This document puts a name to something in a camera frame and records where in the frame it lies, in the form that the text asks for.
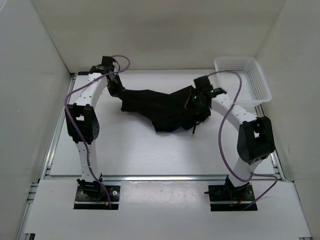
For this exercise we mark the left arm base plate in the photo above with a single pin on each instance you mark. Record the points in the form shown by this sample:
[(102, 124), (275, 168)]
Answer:
[(84, 201)]

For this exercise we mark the black shorts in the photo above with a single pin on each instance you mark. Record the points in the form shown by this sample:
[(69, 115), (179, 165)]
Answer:
[(167, 111)]

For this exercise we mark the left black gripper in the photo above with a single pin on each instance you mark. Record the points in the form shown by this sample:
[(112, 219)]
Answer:
[(116, 93)]

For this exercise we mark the white plastic basket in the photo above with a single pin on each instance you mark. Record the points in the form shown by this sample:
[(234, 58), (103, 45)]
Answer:
[(244, 74)]

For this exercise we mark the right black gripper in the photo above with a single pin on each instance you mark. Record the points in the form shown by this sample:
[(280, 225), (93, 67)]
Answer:
[(197, 109)]

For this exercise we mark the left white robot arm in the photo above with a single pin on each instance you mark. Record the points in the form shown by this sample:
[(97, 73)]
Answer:
[(83, 125)]

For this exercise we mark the aluminium frame rail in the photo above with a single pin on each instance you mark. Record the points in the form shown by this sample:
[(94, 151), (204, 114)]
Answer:
[(117, 178)]

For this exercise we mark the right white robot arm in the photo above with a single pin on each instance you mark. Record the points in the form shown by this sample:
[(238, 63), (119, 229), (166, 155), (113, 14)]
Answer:
[(255, 141)]

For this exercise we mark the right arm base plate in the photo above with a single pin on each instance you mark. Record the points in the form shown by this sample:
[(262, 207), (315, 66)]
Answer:
[(221, 201)]

